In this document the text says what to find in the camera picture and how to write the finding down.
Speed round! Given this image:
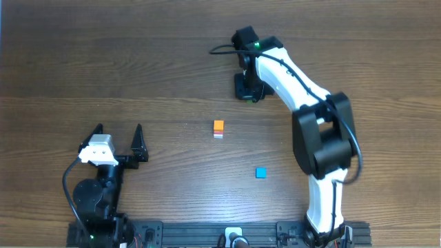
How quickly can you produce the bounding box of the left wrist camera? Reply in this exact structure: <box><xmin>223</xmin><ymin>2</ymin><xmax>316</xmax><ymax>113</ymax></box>
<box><xmin>78</xmin><ymin>134</ymin><xmax>120</xmax><ymax>167</ymax></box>

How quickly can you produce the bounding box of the mounting rail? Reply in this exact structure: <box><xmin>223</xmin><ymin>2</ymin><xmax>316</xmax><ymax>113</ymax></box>
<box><xmin>66</xmin><ymin>219</ymin><xmax>373</xmax><ymax>248</ymax></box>

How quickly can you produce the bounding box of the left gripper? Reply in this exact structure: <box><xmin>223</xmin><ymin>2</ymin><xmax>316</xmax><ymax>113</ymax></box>
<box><xmin>78</xmin><ymin>123</ymin><xmax>150</xmax><ymax>170</ymax></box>

